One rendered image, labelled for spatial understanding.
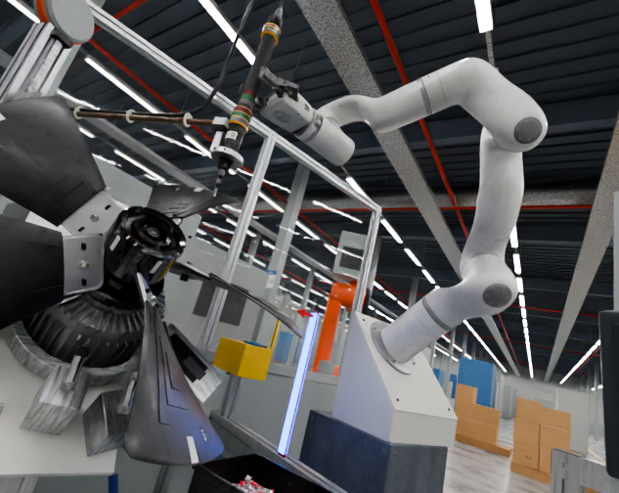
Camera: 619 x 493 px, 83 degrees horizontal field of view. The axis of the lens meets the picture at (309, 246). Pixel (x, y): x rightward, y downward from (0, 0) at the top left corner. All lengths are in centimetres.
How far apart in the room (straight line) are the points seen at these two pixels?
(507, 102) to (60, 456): 106
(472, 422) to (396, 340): 868
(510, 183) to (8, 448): 108
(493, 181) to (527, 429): 718
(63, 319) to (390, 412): 77
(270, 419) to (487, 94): 151
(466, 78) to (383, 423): 86
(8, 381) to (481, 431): 943
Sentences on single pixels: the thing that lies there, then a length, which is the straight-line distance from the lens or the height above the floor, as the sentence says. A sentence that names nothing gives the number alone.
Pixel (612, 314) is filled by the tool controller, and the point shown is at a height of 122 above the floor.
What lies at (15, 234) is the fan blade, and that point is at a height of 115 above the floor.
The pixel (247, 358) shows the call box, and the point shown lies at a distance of 106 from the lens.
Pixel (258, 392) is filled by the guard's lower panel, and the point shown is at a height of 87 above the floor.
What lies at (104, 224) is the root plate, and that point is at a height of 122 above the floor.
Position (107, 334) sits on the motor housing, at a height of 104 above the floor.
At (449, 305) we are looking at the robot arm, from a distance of 106.
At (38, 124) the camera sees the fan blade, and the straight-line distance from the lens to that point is 81.
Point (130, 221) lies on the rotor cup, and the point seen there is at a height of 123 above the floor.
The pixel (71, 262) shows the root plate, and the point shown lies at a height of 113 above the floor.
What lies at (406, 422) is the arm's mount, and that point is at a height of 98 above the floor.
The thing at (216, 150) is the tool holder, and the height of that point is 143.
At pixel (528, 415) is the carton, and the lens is 798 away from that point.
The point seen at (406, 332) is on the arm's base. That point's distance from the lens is 111.
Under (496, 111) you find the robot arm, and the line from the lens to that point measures 92.
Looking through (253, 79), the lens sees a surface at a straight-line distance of 88.
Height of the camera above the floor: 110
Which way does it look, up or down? 16 degrees up
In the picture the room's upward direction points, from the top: 14 degrees clockwise
